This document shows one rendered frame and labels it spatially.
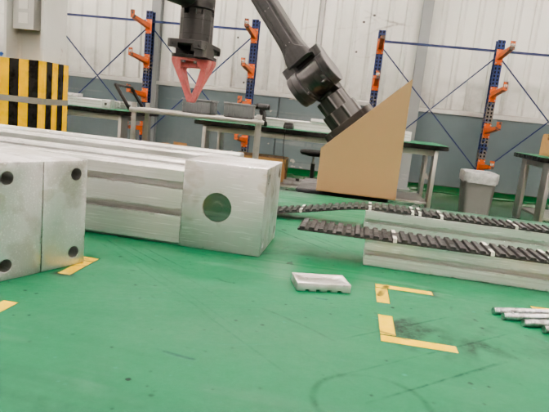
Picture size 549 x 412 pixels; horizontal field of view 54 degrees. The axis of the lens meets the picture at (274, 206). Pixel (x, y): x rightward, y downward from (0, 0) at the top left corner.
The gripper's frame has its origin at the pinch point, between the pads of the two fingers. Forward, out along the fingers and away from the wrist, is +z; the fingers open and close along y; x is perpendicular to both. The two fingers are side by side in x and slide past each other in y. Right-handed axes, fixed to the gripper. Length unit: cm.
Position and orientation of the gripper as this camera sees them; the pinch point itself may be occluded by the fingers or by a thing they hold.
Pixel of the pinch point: (191, 97)
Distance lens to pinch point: 96.3
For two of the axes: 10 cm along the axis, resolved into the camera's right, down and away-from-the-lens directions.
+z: -1.0, 9.8, 1.7
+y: -1.6, 1.5, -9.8
